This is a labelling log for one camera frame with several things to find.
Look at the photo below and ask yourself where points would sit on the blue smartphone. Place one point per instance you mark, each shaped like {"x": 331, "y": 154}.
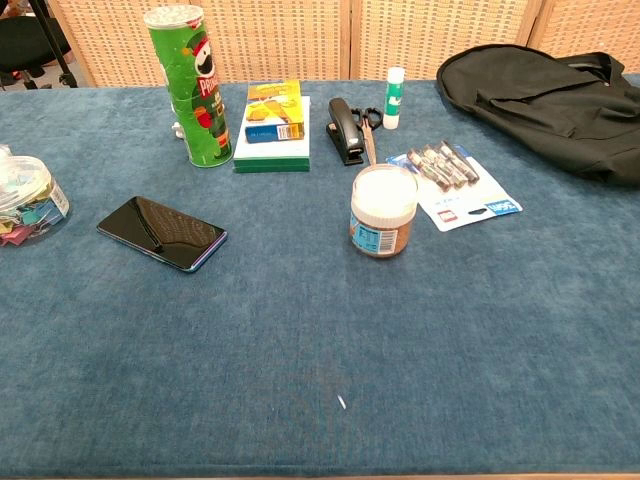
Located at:
{"x": 160, "y": 232}

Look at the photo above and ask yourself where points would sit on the yellow snack box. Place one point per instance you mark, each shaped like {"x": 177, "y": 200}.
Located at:
{"x": 272, "y": 110}

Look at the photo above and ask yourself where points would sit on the cup of coloured clips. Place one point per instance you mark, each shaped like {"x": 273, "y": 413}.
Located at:
{"x": 30, "y": 200}

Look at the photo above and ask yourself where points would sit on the white lidded brown jar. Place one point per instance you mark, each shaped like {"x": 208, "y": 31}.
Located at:
{"x": 382, "y": 220}

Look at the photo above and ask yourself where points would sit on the blue velvet tablecloth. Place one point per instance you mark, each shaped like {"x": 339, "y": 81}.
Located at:
{"x": 300, "y": 325}

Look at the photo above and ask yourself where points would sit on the black stapler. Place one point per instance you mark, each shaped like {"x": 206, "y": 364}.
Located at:
{"x": 345, "y": 127}

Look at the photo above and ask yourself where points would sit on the green white glue stick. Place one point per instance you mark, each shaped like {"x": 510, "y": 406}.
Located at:
{"x": 393, "y": 100}

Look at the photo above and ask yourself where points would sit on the small white object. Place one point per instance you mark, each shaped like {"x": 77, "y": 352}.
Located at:
{"x": 177, "y": 131}

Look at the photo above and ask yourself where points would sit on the green Pringles can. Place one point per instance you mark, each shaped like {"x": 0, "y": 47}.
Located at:
{"x": 200, "y": 100}

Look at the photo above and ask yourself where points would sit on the wicker folding screen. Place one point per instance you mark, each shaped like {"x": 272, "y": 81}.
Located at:
{"x": 300, "y": 40}

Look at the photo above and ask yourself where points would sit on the black backpack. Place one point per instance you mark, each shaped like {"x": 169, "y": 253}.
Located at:
{"x": 540, "y": 100}

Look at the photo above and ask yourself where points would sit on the black tripod stand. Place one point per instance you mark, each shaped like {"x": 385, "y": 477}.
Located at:
{"x": 50, "y": 40}

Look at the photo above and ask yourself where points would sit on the black office chair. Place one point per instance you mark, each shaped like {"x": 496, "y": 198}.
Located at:
{"x": 25, "y": 45}

